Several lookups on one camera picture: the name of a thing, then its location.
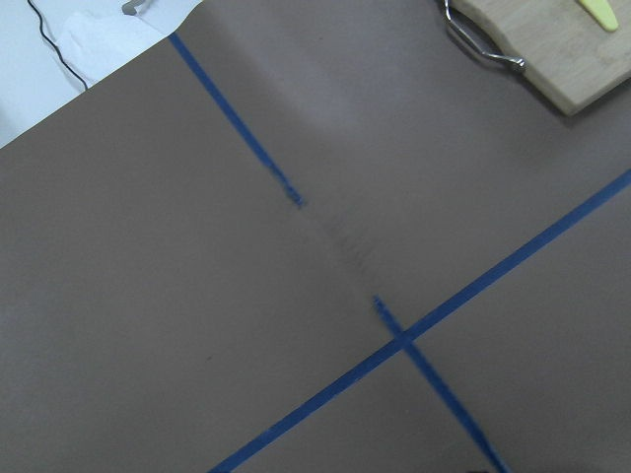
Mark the bamboo cutting board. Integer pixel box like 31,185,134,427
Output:
449,1,630,115

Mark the yellow plastic knife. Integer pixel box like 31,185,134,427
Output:
579,0,619,33

